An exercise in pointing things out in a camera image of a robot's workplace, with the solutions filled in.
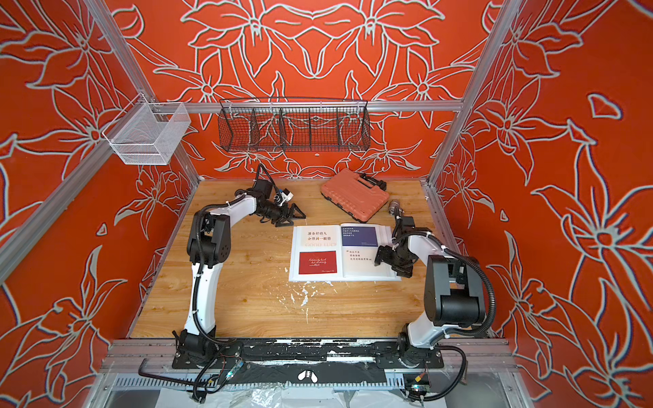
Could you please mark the clear mesh wall basket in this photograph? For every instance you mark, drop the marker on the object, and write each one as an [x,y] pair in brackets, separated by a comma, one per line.
[142,135]

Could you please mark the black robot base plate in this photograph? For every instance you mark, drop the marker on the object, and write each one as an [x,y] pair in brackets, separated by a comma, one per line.
[384,353]

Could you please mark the dark blue card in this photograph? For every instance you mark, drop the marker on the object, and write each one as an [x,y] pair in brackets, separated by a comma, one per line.
[359,236]

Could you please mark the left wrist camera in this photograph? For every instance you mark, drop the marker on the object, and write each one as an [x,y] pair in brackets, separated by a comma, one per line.
[275,191]

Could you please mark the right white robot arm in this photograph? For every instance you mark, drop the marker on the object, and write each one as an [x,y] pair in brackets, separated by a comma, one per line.
[458,298]

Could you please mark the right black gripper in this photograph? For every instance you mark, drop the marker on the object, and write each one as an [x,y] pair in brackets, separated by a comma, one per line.
[388,253]

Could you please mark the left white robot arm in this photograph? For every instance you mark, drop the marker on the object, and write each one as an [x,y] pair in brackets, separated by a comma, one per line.
[209,247]

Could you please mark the white photo album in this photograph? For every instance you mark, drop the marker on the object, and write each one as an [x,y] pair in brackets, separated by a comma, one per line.
[384,239]

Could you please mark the white card red text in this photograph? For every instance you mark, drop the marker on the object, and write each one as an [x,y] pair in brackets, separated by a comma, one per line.
[321,237]

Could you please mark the red photo card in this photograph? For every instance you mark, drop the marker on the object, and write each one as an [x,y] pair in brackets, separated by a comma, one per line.
[318,263]

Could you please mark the cream card small text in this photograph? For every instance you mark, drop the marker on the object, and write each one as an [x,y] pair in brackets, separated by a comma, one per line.
[359,265]

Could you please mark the black wire wall basket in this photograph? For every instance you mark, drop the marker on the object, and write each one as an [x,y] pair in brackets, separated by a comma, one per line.
[294,125]

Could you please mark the orange plastic tool case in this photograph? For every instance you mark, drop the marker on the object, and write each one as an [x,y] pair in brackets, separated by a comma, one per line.
[357,194]

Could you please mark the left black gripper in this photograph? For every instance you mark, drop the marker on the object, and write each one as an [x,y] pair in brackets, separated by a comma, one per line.
[284,219]

